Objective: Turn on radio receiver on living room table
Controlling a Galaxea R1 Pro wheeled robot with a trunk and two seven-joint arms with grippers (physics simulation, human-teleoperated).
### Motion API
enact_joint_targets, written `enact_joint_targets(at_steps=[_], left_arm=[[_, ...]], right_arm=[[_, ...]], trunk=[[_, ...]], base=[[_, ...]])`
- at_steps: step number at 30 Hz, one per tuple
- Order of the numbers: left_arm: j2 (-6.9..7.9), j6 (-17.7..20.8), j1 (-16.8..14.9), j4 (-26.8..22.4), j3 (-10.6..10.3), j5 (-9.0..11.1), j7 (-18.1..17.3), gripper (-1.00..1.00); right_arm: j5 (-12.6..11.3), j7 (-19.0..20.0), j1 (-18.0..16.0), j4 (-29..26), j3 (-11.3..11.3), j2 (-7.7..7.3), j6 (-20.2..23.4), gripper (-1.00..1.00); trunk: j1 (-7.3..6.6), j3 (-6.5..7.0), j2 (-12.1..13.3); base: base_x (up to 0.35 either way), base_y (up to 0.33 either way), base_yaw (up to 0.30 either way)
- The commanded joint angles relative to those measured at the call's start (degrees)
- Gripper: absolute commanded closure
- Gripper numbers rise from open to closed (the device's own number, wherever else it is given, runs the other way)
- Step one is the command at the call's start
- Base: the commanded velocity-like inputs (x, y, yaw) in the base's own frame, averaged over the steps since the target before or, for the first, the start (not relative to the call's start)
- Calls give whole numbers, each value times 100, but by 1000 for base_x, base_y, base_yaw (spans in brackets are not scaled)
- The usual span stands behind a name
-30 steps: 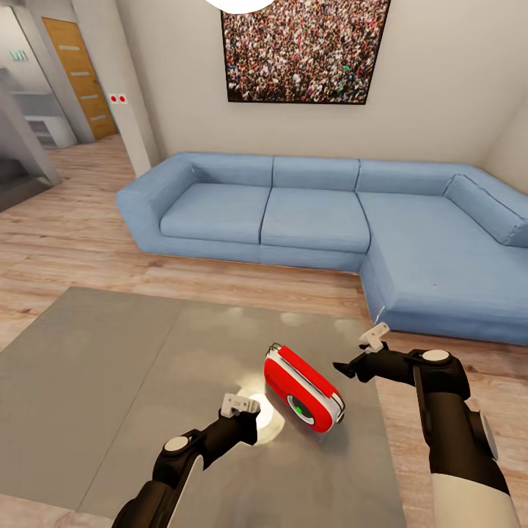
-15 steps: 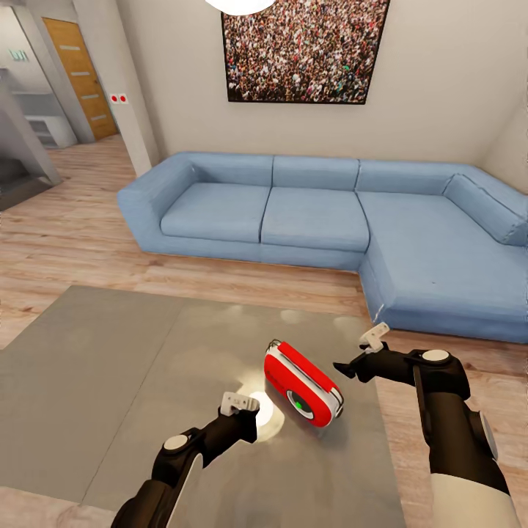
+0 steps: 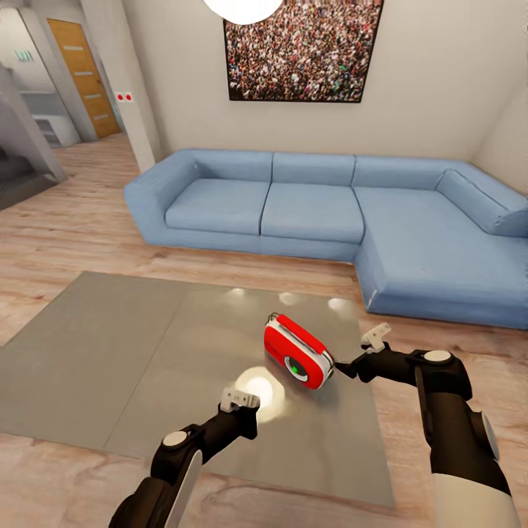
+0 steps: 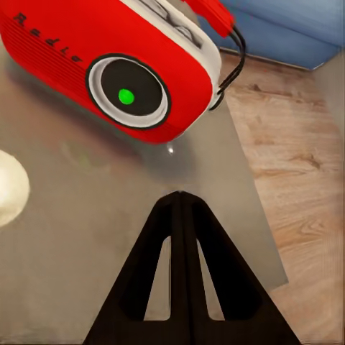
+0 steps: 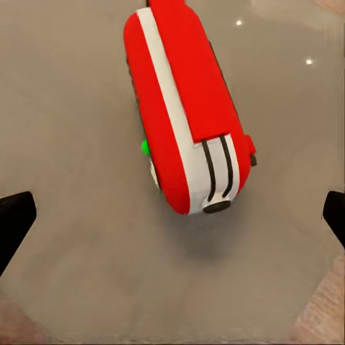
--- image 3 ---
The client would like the radio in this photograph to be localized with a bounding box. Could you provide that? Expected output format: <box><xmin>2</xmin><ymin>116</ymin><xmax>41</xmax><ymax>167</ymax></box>
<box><xmin>264</xmin><ymin>315</ymin><xmax>335</xmax><ymax>389</ymax></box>

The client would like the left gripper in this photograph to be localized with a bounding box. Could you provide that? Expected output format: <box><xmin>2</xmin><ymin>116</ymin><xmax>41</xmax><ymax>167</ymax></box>
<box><xmin>209</xmin><ymin>403</ymin><xmax>260</xmax><ymax>450</ymax></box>

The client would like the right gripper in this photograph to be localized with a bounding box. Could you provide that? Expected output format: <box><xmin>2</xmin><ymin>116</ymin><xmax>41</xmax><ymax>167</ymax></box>
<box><xmin>334</xmin><ymin>342</ymin><xmax>397</xmax><ymax>384</ymax></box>

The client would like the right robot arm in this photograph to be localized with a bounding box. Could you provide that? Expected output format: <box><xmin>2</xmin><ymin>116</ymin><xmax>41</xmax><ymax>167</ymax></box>
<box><xmin>334</xmin><ymin>322</ymin><xmax>523</xmax><ymax>528</ymax></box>

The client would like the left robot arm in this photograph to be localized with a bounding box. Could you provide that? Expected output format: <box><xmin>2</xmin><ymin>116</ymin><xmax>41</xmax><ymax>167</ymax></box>
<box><xmin>108</xmin><ymin>389</ymin><xmax>260</xmax><ymax>528</ymax></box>

